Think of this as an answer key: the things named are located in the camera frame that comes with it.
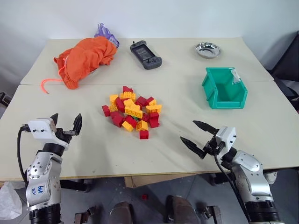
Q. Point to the steel bowl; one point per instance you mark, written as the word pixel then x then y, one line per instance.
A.
pixel 208 49

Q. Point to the long yellow building block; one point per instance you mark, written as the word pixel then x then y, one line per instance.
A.
pixel 133 112

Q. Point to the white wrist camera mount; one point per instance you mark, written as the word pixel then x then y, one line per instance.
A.
pixel 42 130
pixel 226 138

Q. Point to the white plastic bag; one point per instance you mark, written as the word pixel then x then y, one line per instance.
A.
pixel 9 200

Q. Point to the black table leg frame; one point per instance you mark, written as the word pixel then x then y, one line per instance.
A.
pixel 219 178
pixel 74 185

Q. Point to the brown cardboard sheet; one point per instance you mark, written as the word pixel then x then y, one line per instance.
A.
pixel 158 179

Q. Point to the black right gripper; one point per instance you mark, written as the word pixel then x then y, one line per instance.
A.
pixel 211 147

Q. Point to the orange cloth bag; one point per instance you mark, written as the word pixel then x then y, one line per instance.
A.
pixel 86 58

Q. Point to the black clamp at table edge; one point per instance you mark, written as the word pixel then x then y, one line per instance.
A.
pixel 4 98

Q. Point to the dark grey handheld controller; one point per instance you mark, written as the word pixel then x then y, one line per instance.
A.
pixel 146 54

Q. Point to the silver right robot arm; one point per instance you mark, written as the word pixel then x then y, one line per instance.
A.
pixel 252 177

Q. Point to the white shoe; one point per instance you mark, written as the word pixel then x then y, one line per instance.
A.
pixel 271 177

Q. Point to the black table foot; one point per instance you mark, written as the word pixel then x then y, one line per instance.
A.
pixel 87 214
pixel 211 214

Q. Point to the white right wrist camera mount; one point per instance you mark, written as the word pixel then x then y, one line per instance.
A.
pixel 226 138

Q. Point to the black chair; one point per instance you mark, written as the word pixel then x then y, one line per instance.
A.
pixel 286 63

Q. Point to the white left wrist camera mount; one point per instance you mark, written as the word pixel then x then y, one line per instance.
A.
pixel 42 130

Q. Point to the green plastic bin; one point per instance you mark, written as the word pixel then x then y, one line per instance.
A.
pixel 224 101

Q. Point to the red building block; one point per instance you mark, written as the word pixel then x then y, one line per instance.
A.
pixel 120 104
pixel 154 123
pixel 141 101
pixel 127 89
pixel 154 115
pixel 115 114
pixel 144 134
pixel 130 121
pixel 150 99
pixel 105 111
pixel 145 117
pixel 117 121

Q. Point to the dark rounded brown shape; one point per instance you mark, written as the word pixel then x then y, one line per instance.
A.
pixel 122 213
pixel 182 210

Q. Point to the small red floor block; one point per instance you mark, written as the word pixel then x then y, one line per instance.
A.
pixel 145 197

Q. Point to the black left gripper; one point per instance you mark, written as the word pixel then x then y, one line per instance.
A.
pixel 64 136

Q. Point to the green building block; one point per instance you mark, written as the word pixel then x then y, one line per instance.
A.
pixel 135 118

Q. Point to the purple plastic hanger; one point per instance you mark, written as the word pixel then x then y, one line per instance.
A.
pixel 106 32

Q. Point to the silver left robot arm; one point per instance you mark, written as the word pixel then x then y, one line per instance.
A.
pixel 40 177

